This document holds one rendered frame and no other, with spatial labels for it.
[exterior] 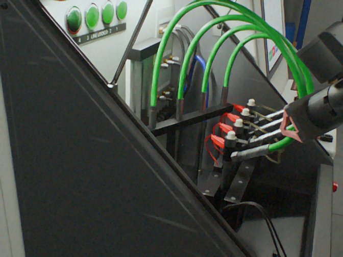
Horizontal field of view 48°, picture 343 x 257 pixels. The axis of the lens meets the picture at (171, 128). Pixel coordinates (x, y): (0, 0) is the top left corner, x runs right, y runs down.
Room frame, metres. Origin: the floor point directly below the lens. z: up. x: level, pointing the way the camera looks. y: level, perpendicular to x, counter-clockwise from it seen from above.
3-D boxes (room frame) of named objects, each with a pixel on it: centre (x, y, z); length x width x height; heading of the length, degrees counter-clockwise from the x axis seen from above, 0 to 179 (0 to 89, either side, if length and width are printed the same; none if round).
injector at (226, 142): (0.80, -0.15, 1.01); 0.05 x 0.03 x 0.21; 70
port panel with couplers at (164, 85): (1.12, 0.02, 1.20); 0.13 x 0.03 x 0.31; 160
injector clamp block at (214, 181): (0.91, -0.18, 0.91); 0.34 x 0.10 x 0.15; 160
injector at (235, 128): (0.87, -0.18, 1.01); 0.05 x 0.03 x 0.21; 70
